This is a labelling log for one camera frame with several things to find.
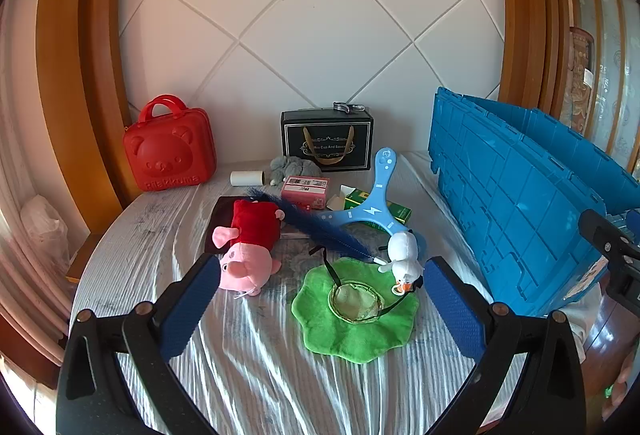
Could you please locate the pink tissue pack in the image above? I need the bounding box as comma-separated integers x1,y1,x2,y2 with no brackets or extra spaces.
280,176,331,211

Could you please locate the wooden headboard frame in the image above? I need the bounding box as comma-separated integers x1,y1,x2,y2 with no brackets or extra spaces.
35,0,138,236
492,0,573,116

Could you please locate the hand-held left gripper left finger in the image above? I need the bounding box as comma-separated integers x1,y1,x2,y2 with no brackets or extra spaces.
55,254,223,435

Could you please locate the red bear-face carry case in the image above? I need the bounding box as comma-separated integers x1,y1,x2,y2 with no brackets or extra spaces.
123,95,217,192

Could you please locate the clear plastic bag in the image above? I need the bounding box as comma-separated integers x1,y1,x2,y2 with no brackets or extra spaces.
20,195,71,268

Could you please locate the black gift box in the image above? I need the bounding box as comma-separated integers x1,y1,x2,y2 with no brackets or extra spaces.
280,109,373,173

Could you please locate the green lily pad hat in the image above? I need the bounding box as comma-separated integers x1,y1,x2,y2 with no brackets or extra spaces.
291,245,420,363

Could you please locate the blue feather wand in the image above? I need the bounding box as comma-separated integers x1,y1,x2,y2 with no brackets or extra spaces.
243,188,388,266

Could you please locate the green cardboard box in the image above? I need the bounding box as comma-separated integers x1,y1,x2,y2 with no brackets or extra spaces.
326,185,413,225

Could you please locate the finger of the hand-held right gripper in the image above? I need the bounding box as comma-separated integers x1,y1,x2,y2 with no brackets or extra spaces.
578,209,640,262

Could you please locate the wooden glass-panel door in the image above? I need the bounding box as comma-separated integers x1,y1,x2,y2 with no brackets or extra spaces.
560,0,640,176

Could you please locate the white cloth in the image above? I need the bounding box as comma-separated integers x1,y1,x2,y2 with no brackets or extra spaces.
562,285,608,351

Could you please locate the maroon wool beret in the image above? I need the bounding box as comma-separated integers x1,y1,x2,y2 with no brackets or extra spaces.
205,196,311,256

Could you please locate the pink pig plush toy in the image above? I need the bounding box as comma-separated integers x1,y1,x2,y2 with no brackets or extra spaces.
212,198,286,298

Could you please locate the grey fluffy plush toy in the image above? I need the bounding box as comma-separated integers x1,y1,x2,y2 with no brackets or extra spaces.
270,155,323,186

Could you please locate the white duck plush toy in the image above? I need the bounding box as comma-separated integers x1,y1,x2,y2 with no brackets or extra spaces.
377,230,426,296

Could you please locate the blue plastic crate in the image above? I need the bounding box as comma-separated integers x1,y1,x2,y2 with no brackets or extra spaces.
427,86,640,318

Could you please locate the white striped bed sheet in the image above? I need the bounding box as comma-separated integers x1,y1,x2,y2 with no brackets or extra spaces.
70,150,531,435

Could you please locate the white paper roll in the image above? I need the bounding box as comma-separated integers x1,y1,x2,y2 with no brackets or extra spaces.
230,170,264,187

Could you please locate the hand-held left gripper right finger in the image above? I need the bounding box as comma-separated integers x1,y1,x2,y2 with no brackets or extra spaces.
422,256,587,435

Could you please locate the blue boomerang toy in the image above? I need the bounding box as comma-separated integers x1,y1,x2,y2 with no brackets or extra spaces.
319,148,428,261

